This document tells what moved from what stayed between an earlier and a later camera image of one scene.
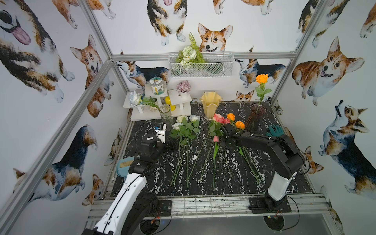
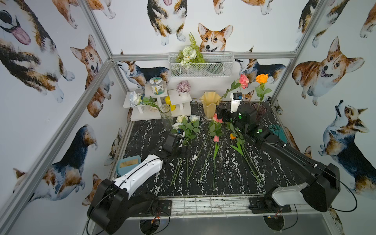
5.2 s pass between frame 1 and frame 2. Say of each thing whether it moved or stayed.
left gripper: moved
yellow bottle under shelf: stayed
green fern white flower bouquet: stayed
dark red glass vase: stayed
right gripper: moved
